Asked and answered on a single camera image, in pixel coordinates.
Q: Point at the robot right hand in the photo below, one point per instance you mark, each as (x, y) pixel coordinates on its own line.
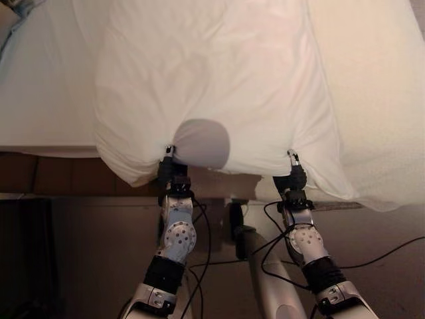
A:
(295, 176)

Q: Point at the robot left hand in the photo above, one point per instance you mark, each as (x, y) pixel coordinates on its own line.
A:
(171, 171)

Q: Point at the white duvet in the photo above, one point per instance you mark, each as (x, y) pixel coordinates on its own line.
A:
(212, 83)

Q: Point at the robot right arm silver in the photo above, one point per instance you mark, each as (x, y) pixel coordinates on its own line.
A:
(308, 242)

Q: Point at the robot left arm silver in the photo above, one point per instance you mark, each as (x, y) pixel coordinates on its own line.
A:
(176, 239)

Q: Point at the robot silver leg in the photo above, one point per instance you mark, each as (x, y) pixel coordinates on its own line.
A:
(269, 282)

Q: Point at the white mattress sheet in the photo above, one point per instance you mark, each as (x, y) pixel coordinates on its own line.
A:
(46, 99)

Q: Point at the dark cabinet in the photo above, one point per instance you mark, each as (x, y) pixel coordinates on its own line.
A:
(23, 259)

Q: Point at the brown wooden bed frame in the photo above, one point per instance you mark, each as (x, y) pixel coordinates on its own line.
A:
(83, 172)

